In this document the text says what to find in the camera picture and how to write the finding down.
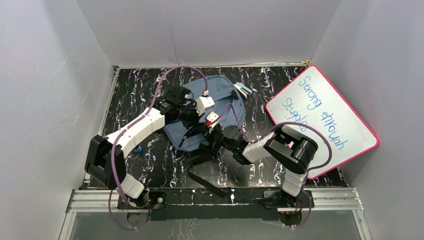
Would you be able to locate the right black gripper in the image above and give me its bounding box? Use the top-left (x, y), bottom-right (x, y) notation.
top-left (198, 124), bottom-right (236, 153)

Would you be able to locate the blue student backpack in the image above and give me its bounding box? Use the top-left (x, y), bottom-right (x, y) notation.
top-left (155, 75), bottom-right (247, 168)

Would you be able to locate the teal eraser case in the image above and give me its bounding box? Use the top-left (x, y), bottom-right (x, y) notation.
top-left (234, 82), bottom-right (253, 100)

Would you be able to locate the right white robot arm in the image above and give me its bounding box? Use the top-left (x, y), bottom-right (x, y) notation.
top-left (202, 123), bottom-right (319, 207)

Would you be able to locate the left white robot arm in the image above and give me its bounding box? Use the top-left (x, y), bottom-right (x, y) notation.
top-left (84, 85), bottom-right (211, 208)

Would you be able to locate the pink framed whiteboard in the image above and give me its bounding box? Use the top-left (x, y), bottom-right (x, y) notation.
top-left (265, 65), bottom-right (380, 179)

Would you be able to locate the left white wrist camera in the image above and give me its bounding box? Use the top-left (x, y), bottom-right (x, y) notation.
top-left (195, 96), bottom-right (215, 116)

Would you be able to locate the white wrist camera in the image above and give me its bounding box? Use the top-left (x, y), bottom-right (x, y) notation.
top-left (205, 111), bottom-right (219, 129)
top-left (195, 96), bottom-right (215, 116)

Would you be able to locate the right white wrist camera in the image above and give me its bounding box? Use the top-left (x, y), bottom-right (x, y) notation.
top-left (205, 111), bottom-right (219, 129)

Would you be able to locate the black front rail frame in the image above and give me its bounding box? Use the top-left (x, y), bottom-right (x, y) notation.
top-left (145, 187), bottom-right (292, 222)

